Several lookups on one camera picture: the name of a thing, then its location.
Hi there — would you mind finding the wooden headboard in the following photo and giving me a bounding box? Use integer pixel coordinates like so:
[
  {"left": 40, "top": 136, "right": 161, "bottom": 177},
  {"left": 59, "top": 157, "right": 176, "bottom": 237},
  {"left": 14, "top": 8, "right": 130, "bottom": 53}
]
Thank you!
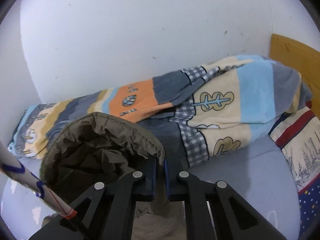
[{"left": 270, "top": 33, "right": 320, "bottom": 105}]

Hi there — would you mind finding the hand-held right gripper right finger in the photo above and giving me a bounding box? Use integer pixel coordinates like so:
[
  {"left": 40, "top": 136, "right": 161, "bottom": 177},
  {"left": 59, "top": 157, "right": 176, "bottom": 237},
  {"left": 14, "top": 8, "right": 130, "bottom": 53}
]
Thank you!
[{"left": 164, "top": 158, "right": 288, "bottom": 240}]

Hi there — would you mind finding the blue star print pillow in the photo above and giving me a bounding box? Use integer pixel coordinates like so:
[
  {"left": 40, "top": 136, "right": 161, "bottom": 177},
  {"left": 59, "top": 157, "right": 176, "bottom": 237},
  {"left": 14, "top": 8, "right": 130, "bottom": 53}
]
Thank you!
[{"left": 269, "top": 101, "right": 320, "bottom": 240}]

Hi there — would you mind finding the white printed cable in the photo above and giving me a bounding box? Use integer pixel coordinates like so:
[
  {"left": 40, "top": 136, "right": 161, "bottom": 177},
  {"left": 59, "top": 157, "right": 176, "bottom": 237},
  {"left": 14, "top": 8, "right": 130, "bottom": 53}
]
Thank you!
[{"left": 0, "top": 140, "right": 95, "bottom": 240}]

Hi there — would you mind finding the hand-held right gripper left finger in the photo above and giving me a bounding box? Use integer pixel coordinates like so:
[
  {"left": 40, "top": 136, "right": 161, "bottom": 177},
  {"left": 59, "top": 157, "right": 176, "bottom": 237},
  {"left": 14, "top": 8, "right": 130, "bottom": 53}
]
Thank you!
[{"left": 29, "top": 155, "right": 160, "bottom": 240}]

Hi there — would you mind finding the olive padded jacket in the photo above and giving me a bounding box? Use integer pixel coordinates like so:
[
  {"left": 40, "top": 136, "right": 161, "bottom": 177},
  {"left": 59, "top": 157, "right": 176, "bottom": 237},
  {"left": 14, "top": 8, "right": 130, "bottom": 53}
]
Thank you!
[{"left": 40, "top": 112, "right": 187, "bottom": 240}]

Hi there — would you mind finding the light blue bed sheet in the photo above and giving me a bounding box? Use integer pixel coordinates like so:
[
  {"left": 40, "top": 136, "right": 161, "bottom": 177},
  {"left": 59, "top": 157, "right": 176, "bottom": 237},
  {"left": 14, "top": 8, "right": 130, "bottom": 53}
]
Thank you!
[{"left": 0, "top": 127, "right": 300, "bottom": 240}]

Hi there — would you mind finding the striped patterned fleece blanket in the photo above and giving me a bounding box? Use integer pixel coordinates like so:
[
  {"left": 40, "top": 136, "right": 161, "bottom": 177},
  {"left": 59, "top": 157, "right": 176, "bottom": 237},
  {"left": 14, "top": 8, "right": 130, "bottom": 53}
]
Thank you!
[{"left": 7, "top": 54, "right": 313, "bottom": 168}]

